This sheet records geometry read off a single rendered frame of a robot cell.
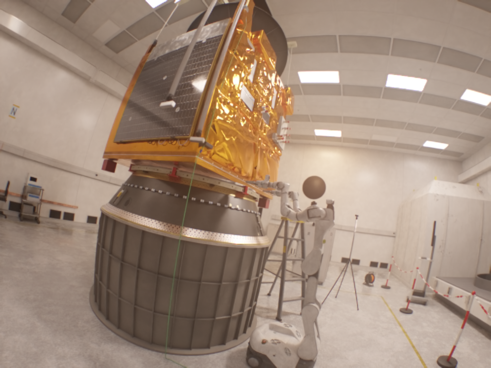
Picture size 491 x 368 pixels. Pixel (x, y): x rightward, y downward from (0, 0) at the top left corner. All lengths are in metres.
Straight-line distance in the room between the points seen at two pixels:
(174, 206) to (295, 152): 8.79
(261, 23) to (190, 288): 3.67
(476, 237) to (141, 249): 7.91
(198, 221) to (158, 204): 0.39
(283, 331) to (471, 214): 6.51
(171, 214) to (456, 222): 7.02
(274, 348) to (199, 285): 0.85
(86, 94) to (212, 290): 6.40
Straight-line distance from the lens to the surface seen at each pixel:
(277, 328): 2.34
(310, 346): 2.06
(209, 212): 1.92
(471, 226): 7.56
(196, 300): 1.98
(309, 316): 1.94
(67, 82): 6.99
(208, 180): 2.01
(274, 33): 3.74
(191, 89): 2.01
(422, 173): 10.65
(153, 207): 1.94
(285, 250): 3.19
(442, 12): 4.88
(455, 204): 7.23
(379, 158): 10.18
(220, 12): 3.75
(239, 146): 2.12
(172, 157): 1.83
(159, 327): 2.14
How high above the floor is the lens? 1.43
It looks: 8 degrees up
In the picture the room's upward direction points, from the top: 11 degrees clockwise
